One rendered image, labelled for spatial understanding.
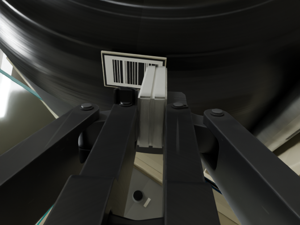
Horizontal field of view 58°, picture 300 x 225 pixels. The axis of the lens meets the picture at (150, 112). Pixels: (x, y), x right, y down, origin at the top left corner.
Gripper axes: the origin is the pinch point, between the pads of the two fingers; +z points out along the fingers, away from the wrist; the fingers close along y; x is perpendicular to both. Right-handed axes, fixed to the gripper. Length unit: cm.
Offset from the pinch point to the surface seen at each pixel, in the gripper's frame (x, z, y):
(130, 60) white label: 0.9, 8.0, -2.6
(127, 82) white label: -1.5, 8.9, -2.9
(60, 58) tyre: 0.1, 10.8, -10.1
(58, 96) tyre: -5.3, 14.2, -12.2
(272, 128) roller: -9.2, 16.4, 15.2
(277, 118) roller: -7.2, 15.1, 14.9
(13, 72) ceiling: -93, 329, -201
